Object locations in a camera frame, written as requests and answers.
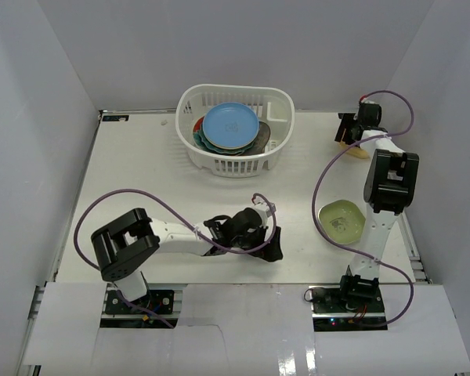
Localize round light blue plate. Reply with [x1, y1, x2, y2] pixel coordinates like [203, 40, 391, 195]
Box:
[201, 102, 259, 150]

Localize teal scalloped plate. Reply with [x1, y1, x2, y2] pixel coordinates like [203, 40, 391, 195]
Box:
[193, 128, 255, 157]

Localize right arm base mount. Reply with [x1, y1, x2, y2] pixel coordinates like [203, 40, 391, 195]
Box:
[303, 285, 388, 333]

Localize green square dish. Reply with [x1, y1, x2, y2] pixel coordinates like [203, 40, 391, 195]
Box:
[317, 200, 366, 245]

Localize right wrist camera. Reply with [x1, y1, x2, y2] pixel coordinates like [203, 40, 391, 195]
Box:
[359, 95, 378, 106]

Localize grey deer pattern plate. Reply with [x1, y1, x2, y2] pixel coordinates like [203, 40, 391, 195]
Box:
[250, 121, 271, 155]

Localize yellow square dish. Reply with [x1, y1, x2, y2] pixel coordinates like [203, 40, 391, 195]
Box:
[339, 141, 370, 160]

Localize round yellow plate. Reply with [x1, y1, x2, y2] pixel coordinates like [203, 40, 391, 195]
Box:
[204, 140, 254, 155]

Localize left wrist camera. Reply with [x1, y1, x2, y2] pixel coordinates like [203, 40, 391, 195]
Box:
[252, 197, 276, 219]

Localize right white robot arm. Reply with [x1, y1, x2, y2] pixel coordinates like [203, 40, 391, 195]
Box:
[336, 97, 420, 313]

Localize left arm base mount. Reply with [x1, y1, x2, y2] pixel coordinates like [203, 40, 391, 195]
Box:
[99, 289, 181, 329]

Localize white plastic dish basket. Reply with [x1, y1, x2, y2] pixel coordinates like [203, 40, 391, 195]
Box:
[175, 84, 295, 178]

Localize red teal floral plate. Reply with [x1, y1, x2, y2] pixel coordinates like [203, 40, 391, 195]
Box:
[193, 117, 204, 134]

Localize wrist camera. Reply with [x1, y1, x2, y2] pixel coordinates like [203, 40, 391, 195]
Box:
[252, 197, 276, 219]
[359, 95, 378, 106]

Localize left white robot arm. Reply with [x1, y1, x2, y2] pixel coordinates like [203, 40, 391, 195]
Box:
[91, 203, 284, 313]

